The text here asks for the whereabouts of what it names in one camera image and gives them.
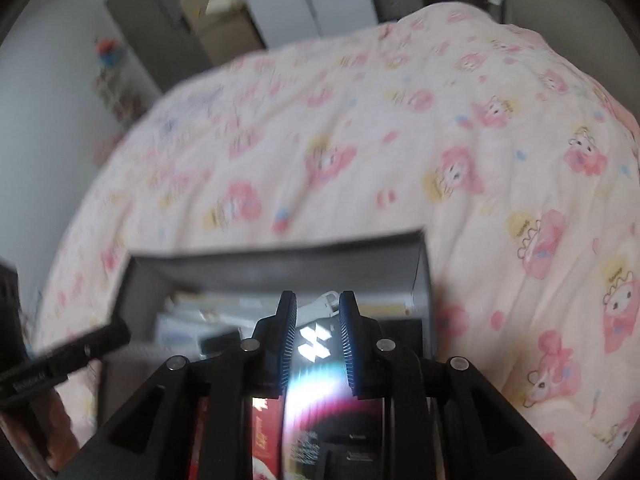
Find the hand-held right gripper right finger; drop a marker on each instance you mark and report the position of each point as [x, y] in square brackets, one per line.
[347, 345]

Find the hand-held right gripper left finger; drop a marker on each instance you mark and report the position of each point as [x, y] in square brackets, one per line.
[287, 340]

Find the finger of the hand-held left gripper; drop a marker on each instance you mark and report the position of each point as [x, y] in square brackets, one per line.
[95, 342]

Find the grey storage box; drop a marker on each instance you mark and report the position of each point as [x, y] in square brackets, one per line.
[300, 265]

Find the yellow patterned packet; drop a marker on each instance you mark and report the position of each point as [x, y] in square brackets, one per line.
[390, 309]

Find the black packet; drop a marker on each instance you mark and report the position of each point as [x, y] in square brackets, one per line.
[405, 335]

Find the small black item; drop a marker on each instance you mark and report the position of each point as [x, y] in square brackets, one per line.
[217, 344]

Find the white printed packet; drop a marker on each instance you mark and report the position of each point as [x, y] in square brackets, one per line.
[180, 325]

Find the pink printed blanket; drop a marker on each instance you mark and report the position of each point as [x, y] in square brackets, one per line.
[375, 135]

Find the cluttered shelf rack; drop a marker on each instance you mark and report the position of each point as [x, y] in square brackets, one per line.
[120, 95]

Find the colourful toy figure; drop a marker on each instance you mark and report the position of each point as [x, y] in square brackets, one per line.
[110, 52]

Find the cardboard box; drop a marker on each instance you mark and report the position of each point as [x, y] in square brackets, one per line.
[225, 35]

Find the grey door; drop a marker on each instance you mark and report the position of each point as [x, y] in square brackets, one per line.
[150, 20]

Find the white wardrobe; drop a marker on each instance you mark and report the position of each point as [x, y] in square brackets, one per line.
[325, 0]

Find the beige chair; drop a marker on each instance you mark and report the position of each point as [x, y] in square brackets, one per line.
[550, 5]

